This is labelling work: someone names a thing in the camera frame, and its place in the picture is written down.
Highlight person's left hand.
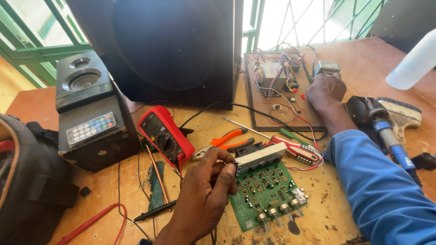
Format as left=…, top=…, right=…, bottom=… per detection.
left=169, top=147, right=238, bottom=239

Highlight person's right hand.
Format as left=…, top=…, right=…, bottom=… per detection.
left=306, top=72, right=347, bottom=112

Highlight small grey metal box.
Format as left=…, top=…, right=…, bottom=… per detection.
left=313, top=60, right=341, bottom=77

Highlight green amplifier circuit board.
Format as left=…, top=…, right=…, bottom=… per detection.
left=229, top=141, right=309, bottom=234

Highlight black soldering iron stand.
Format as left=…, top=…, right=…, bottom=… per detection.
left=343, top=95, right=389, bottom=135

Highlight grey power transformer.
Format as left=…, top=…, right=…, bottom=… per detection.
left=258, top=62, right=289, bottom=98

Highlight window with metal grille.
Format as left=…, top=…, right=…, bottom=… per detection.
left=242, top=0, right=387, bottom=53

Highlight red and white screwdriver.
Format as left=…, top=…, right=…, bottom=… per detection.
left=221, top=116, right=323, bottom=166

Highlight wooden paint brush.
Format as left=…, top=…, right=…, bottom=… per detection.
left=376, top=97, right=423, bottom=147

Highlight white plastic bottle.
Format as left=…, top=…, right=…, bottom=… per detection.
left=386, top=29, right=436, bottom=91

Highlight blue soldering iron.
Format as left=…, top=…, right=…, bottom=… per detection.
left=364, top=97, right=423, bottom=188

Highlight large black speaker cabinet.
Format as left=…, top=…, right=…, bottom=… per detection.
left=66, top=0, right=244, bottom=111

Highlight red digital multimeter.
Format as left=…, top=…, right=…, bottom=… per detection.
left=138, top=105, right=196, bottom=168

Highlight thin copper rod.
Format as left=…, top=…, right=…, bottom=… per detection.
left=145, top=144, right=170, bottom=212

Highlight black multimeter probe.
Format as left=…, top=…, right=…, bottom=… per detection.
left=126, top=199, right=178, bottom=225

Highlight small black speaker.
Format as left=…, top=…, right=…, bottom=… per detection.
left=55, top=51, right=142, bottom=173

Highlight small grey remote control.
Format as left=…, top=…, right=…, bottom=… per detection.
left=66, top=111, right=120, bottom=149

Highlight red multimeter probe lead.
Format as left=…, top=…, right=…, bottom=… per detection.
left=56, top=203, right=127, bottom=245

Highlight black bag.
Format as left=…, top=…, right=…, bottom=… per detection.
left=0, top=114, right=81, bottom=245

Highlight green-handled screwdriver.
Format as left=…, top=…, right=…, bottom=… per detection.
left=279, top=128, right=309, bottom=146

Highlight wooden board with wired components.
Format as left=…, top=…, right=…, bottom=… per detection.
left=243, top=51, right=328, bottom=132

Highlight black power cable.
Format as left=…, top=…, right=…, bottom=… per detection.
left=178, top=101, right=328, bottom=141

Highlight orange-handled pliers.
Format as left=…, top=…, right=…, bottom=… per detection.
left=191, top=127, right=255, bottom=161

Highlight green window frame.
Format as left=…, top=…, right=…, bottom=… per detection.
left=0, top=0, right=93, bottom=90

